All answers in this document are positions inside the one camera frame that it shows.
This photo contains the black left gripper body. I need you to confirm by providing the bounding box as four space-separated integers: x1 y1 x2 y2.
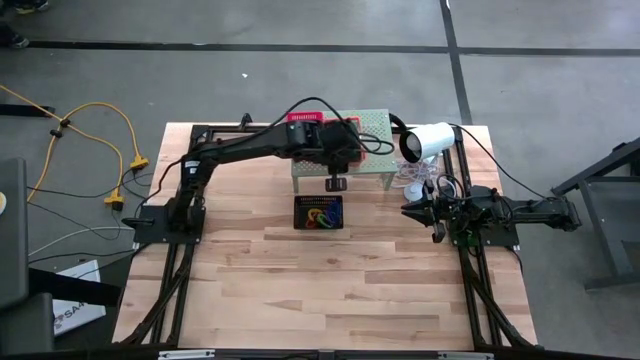
318 121 362 174

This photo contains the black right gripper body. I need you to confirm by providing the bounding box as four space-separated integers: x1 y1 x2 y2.
429 190 464 229

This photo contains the red plastic basket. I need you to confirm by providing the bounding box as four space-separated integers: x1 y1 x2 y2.
285 111 326 125

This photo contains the black plastic basket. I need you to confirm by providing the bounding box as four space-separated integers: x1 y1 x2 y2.
292 194 345 231

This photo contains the green perforated metal shelf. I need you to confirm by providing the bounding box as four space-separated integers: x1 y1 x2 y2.
290 108 395 194

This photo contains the black metal stand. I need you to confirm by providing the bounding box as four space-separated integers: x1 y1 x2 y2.
551 135 640 292

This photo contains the wide black bar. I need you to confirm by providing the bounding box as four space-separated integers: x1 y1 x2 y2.
27 266 124 307

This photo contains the short black floor bar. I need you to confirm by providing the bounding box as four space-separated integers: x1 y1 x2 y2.
0 103 56 119

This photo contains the white printed box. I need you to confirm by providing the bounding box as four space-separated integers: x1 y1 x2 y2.
52 259 108 337

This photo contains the person's shoe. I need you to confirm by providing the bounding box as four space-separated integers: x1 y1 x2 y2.
13 0 50 15
0 24 30 50

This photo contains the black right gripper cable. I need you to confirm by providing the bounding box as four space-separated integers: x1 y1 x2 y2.
434 172 464 201

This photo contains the white lamp cable bundle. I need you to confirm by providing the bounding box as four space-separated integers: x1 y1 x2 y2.
393 155 451 191

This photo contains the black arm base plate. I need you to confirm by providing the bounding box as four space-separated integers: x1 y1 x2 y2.
449 219 521 248
122 203 206 246

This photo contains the white camera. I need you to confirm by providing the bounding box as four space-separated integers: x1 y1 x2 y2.
398 121 457 202

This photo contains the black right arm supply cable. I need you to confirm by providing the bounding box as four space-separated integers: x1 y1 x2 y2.
448 122 554 200

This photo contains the black aluminium table frame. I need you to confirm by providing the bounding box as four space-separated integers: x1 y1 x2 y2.
119 112 540 351

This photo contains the silver metal bracket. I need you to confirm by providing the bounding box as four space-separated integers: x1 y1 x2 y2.
437 350 496 360
157 349 217 360

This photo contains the yellow extension cable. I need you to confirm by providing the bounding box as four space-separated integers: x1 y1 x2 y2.
0 83 150 210

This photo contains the white floor cable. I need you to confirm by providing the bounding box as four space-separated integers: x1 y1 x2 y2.
27 225 137 259

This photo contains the thin black floor cable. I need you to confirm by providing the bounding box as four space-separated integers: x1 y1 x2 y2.
27 185 109 200

